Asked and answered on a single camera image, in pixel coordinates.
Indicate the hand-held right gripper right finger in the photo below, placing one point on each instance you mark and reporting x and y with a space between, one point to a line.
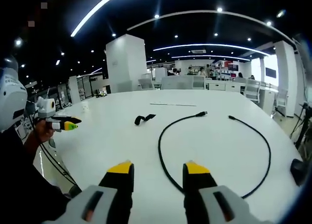
202 199

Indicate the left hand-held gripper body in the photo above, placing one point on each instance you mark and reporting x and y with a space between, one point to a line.
46 107

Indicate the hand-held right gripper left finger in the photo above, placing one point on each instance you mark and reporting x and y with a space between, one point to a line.
114 197

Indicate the white desk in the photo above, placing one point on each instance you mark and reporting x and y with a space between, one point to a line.
117 141

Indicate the grey desk partition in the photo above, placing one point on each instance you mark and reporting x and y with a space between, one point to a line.
176 82

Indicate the person's left hand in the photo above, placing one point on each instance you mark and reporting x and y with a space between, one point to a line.
42 132

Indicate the small white object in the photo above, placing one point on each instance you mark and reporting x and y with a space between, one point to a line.
85 108

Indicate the white chest-worn device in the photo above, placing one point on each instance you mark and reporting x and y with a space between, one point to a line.
11 97

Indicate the small yellow device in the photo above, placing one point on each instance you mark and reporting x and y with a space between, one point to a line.
102 94

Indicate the person's dark clothing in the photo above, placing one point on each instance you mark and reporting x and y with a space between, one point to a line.
22 192

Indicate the white square pillar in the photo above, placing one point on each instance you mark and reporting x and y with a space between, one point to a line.
125 63

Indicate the grey office chair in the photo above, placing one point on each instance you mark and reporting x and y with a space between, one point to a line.
252 90
281 101
198 82
145 84

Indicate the black rounded object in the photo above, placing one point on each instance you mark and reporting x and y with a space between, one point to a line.
299 171

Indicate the long ceiling light strip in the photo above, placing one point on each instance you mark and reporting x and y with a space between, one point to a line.
95 11

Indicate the black tripod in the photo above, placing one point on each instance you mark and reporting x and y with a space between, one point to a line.
303 121

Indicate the dark wall screen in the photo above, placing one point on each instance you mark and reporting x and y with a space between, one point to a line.
271 72

